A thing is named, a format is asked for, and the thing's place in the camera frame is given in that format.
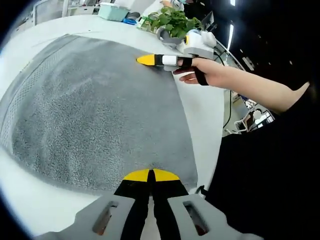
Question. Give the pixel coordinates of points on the white table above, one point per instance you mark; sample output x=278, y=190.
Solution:
x=205, y=112

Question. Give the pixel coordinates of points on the light blue storage box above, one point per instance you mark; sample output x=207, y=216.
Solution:
x=112, y=12

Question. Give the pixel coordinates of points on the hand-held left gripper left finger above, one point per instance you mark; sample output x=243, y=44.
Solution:
x=120, y=212

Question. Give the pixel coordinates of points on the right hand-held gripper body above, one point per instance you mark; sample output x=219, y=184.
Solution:
x=200, y=50

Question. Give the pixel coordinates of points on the grey towel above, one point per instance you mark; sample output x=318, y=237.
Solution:
x=100, y=112

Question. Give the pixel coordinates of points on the person's black clothing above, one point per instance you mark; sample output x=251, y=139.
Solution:
x=262, y=175

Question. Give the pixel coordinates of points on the green white carton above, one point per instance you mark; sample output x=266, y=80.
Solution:
x=143, y=23

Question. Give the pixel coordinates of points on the person's right hand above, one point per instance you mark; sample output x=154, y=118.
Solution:
x=207, y=72

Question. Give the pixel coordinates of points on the green potted plant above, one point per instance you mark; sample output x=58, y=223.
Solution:
x=175, y=22

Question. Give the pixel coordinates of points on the grey plant pot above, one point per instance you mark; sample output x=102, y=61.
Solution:
x=172, y=41

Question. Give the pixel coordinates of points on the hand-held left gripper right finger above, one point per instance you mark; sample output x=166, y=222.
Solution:
x=190, y=215

